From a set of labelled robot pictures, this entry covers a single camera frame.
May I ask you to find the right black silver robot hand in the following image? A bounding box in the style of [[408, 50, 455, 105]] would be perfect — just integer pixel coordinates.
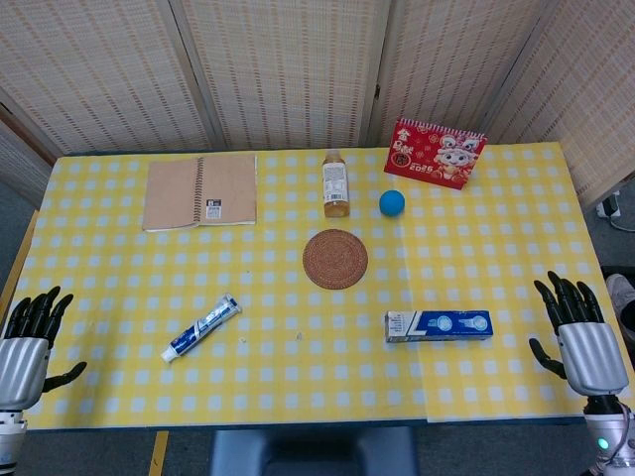
[[528, 271, 630, 398]]

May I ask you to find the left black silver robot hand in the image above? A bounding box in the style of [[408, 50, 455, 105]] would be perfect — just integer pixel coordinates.
[[0, 286, 88, 412]]

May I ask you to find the blue white toothpaste box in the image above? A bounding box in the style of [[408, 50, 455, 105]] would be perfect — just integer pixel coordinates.
[[385, 309, 495, 344]]

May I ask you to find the blue white toothpaste tube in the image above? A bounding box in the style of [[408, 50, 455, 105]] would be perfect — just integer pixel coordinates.
[[160, 293, 243, 364]]

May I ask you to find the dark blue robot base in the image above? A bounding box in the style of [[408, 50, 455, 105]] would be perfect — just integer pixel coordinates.
[[208, 425, 419, 476]]

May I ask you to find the yellow white checked tablecloth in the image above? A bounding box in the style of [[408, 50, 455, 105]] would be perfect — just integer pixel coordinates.
[[0, 141, 635, 430]]

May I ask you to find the grey shoe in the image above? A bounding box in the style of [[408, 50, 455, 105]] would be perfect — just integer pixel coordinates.
[[605, 273, 635, 343]]

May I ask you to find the white power strip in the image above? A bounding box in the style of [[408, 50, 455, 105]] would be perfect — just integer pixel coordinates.
[[596, 190, 624, 219]]

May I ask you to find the yellow floor tape strip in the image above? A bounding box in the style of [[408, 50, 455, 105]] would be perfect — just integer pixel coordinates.
[[148, 429, 170, 476]]

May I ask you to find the woven folding screen panel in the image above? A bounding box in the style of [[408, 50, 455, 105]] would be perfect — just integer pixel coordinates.
[[488, 0, 635, 209], [0, 101, 56, 209], [366, 0, 552, 148], [168, 0, 396, 150], [0, 0, 219, 155]]

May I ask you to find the brown spiral notebook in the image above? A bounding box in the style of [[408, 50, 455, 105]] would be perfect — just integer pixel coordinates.
[[142, 154, 259, 233]]

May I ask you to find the blue ball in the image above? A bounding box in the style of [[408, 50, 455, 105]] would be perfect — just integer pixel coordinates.
[[379, 189, 408, 218]]

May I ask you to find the red desk calendar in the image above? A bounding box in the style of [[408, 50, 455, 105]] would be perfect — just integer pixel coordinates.
[[383, 117, 488, 190]]

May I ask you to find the round woven rattan coaster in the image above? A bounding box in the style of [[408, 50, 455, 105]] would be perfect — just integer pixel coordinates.
[[302, 228, 370, 291]]

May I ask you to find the yellow drink bottle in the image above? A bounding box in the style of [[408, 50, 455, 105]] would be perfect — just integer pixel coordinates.
[[321, 149, 351, 219]]

